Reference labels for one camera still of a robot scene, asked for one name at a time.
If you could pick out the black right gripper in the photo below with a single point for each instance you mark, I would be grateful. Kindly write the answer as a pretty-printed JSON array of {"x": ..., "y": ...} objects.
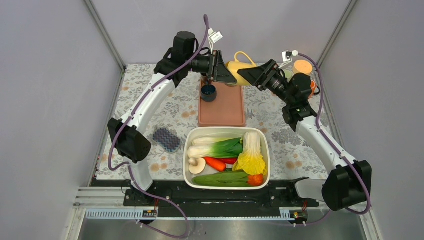
[{"x": 261, "y": 76}]

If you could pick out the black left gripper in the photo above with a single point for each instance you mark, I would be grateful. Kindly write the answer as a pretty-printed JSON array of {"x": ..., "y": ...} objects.
[{"x": 217, "y": 70}]

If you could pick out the dark blue ceramic mug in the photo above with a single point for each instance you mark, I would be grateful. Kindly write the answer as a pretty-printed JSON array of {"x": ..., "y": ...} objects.
[{"x": 208, "y": 93}]

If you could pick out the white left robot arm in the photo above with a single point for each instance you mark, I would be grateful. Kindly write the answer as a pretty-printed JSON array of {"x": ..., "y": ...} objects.
[{"x": 186, "y": 55}]

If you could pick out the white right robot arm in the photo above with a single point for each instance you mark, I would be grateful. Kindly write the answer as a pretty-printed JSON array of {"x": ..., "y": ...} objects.
[{"x": 348, "y": 185}]

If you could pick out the light green mug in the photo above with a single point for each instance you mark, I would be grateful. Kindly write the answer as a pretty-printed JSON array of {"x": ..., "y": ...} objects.
[{"x": 288, "y": 74}]

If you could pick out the orange mug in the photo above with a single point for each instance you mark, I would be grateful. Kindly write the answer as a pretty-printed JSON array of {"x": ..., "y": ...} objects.
[{"x": 315, "y": 89}]

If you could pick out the salmon pink plastic tray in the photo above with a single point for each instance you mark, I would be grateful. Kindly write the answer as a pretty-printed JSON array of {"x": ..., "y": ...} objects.
[{"x": 227, "y": 110}]

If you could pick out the pale orange upside-down cup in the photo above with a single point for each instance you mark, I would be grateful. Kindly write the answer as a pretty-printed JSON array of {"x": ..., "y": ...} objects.
[{"x": 302, "y": 66}]

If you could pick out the toy white leek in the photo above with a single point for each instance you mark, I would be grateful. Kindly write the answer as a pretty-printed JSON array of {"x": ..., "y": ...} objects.
[{"x": 216, "y": 141}]

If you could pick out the white rectangular vegetable bin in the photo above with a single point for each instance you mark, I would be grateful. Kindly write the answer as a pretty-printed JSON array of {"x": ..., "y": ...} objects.
[{"x": 231, "y": 132}]

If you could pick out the toy bok choy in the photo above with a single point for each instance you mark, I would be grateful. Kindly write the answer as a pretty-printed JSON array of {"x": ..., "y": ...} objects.
[{"x": 215, "y": 151}]

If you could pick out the toy napa cabbage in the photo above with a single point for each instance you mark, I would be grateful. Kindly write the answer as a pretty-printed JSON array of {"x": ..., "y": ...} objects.
[{"x": 251, "y": 160}]

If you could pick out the toy red chili pepper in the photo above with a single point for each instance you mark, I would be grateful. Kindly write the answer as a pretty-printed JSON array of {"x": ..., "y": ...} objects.
[{"x": 230, "y": 161}]

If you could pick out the blue zigzag sponge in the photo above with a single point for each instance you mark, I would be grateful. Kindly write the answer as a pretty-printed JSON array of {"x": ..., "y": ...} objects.
[{"x": 166, "y": 139}]

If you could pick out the toy orange carrot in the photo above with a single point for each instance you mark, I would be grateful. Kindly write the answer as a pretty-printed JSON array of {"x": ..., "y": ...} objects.
[{"x": 215, "y": 163}]

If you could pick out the floral patterned table cloth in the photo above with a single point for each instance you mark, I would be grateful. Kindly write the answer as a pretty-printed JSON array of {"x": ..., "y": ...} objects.
[{"x": 290, "y": 156}]

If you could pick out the toy mushroom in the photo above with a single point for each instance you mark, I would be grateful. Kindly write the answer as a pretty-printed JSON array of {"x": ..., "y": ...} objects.
[{"x": 197, "y": 166}]

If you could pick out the toy green leafy vegetable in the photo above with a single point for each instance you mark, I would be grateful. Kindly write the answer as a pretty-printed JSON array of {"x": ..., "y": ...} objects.
[{"x": 227, "y": 179}]

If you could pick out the toy orange tomato piece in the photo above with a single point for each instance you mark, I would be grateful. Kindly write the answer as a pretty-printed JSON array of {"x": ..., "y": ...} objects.
[{"x": 255, "y": 180}]

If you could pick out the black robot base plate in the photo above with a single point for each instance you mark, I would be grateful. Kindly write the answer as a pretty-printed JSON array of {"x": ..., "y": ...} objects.
[{"x": 204, "y": 203}]

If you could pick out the aluminium front rail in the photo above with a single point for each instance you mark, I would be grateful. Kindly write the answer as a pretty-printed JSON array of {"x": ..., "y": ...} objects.
[{"x": 107, "y": 203}]

